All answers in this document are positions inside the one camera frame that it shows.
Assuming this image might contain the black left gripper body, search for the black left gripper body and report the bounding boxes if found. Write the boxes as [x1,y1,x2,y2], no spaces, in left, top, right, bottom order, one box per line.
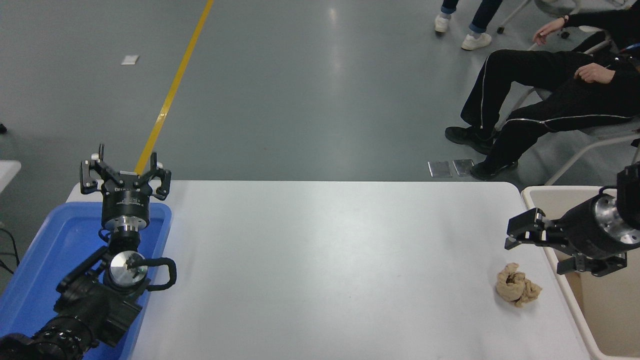
[101,172,153,231]

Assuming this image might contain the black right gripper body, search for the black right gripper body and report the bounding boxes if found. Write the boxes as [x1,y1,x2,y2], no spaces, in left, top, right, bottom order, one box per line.
[549,197,629,261]

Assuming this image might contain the tan paper ball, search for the tan paper ball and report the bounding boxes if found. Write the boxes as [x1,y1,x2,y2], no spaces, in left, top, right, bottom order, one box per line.
[495,263,543,308]

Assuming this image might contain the seated person's left hand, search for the seated person's left hand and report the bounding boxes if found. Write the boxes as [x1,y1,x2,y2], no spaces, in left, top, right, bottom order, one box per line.
[574,63,615,85]

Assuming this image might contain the seated person's right hand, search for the seated person's right hand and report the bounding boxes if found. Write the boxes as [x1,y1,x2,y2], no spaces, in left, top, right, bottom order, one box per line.
[532,18,569,46]

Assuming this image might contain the large pale plastic bin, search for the large pale plastic bin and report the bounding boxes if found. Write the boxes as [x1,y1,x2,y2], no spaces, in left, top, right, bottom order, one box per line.
[521,185,640,360]

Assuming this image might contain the blue plastic tray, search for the blue plastic tray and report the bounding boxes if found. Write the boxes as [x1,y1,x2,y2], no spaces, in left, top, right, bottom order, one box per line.
[0,202,172,360]

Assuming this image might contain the small white side table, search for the small white side table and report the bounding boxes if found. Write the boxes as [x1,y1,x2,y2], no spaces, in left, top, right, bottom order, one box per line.
[0,160,23,195]

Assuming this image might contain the grey office chair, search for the grey office chair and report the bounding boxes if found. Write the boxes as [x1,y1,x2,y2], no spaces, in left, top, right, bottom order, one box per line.
[500,37,640,187]

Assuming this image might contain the seated person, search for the seated person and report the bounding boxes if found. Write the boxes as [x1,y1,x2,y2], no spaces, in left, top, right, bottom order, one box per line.
[444,7,640,182]

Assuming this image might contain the standing person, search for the standing person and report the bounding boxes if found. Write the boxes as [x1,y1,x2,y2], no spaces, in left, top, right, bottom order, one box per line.
[433,0,504,51]

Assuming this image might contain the white-legged wheeled chair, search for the white-legged wheeled chair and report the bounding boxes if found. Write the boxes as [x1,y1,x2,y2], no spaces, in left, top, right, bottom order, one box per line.
[496,0,633,41]

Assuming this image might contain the black cables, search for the black cables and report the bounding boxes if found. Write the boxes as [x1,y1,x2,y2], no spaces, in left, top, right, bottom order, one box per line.
[0,225,21,276]

